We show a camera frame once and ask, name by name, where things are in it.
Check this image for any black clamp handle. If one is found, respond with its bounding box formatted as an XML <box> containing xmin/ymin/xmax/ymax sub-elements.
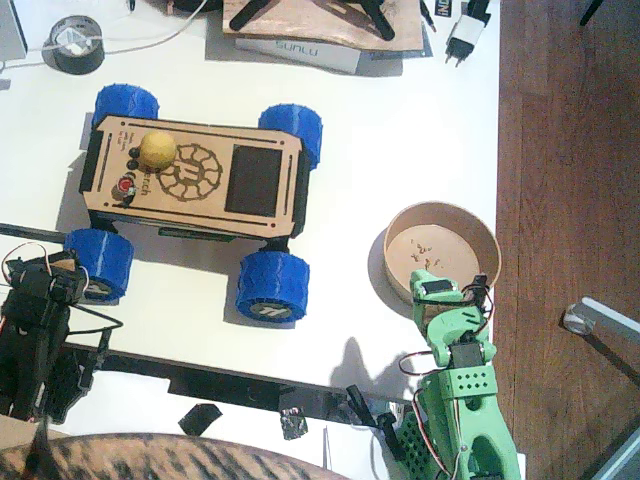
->
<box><xmin>345</xmin><ymin>383</ymin><xmax>377</xmax><ymax>429</ymax></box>
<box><xmin>79</xmin><ymin>327</ymin><xmax>114</xmax><ymax>394</ymax></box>
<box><xmin>375</xmin><ymin>412</ymin><xmax>407</xmax><ymax>462</ymax></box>

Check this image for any red emergency stop button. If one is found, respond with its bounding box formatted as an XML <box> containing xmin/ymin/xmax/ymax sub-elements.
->
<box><xmin>113</xmin><ymin>174</ymin><xmax>139</xmax><ymax>207</ymax></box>

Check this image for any black flat bar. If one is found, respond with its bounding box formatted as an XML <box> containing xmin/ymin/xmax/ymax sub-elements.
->
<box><xmin>64</xmin><ymin>342</ymin><xmax>401</xmax><ymax>426</ymax></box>

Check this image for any blue rover wheel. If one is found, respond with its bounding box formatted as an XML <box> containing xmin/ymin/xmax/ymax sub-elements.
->
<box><xmin>234</xmin><ymin>249</ymin><xmax>312</xmax><ymax>325</ymax></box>
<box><xmin>58</xmin><ymin>227</ymin><xmax>135</xmax><ymax>305</ymax></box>
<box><xmin>92</xmin><ymin>83</ymin><xmax>161</xmax><ymax>129</ymax></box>
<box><xmin>257</xmin><ymin>103</ymin><xmax>324</xmax><ymax>171</ymax></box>

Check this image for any black cable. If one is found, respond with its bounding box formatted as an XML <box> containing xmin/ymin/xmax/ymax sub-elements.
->
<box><xmin>63</xmin><ymin>302</ymin><xmax>125</xmax><ymax>335</ymax></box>

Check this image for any thin black bar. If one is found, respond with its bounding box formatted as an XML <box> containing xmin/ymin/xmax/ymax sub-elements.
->
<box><xmin>0</xmin><ymin>222</ymin><xmax>69</xmax><ymax>242</ymax></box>

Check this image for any white charger plug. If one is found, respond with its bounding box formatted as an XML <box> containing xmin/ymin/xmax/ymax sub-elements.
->
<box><xmin>52</xmin><ymin>24</ymin><xmax>99</xmax><ymax>57</ymax></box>

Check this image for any round cardboard bowl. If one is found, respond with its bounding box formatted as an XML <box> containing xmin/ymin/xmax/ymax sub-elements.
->
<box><xmin>382</xmin><ymin>199</ymin><xmax>503</xmax><ymax>310</ymax></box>

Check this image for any white SUNLU box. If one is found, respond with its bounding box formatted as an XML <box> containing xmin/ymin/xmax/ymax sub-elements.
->
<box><xmin>234</xmin><ymin>34</ymin><xmax>361</xmax><ymax>76</ymax></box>

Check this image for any wooden board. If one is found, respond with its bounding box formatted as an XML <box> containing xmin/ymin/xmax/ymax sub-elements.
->
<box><xmin>222</xmin><ymin>0</ymin><xmax>424</xmax><ymax>51</ymax></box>

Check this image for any grey metal leg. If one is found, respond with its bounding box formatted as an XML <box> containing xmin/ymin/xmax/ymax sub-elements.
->
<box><xmin>562</xmin><ymin>295</ymin><xmax>640</xmax><ymax>381</ymax></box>

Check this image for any white cable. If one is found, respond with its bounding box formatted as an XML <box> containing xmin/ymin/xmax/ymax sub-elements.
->
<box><xmin>0</xmin><ymin>0</ymin><xmax>209</xmax><ymax>71</ymax></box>

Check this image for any black furniture leg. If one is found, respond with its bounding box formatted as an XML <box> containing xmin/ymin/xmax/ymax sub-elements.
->
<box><xmin>578</xmin><ymin>0</ymin><xmax>607</xmax><ymax>27</ymax></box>

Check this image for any grey metal frame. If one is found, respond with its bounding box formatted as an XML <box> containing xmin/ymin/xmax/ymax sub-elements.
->
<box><xmin>582</xmin><ymin>424</ymin><xmax>640</xmax><ymax>480</ymax></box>

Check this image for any black stand leg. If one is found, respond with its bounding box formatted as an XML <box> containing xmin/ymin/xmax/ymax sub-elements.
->
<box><xmin>357</xmin><ymin>0</ymin><xmax>397</xmax><ymax>41</ymax></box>
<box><xmin>228</xmin><ymin>0</ymin><xmax>275</xmax><ymax>31</ymax></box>

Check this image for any wooden top rover body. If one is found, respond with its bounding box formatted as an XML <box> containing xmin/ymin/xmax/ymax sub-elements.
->
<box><xmin>78</xmin><ymin>114</ymin><xmax>310</xmax><ymax>240</ymax></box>

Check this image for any crumpled dark tape piece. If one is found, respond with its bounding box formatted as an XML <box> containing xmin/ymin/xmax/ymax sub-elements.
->
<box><xmin>278</xmin><ymin>405</ymin><xmax>309</xmax><ymax>441</ymax></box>

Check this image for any white black power adapter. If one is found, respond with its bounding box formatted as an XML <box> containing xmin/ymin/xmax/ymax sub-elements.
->
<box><xmin>442</xmin><ymin>0</ymin><xmax>494</xmax><ymax>69</ymax></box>

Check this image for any black tape piece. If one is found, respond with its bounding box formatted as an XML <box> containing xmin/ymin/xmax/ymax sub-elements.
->
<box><xmin>178</xmin><ymin>402</ymin><xmax>223</xmax><ymax>436</ymax></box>

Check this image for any black tape roll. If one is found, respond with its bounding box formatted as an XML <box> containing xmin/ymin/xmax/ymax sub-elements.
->
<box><xmin>42</xmin><ymin>14</ymin><xmax>106</xmax><ymax>76</ymax></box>

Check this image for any striped brown surface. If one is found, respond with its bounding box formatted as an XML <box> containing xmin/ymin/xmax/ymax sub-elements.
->
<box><xmin>0</xmin><ymin>432</ymin><xmax>351</xmax><ymax>480</ymax></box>

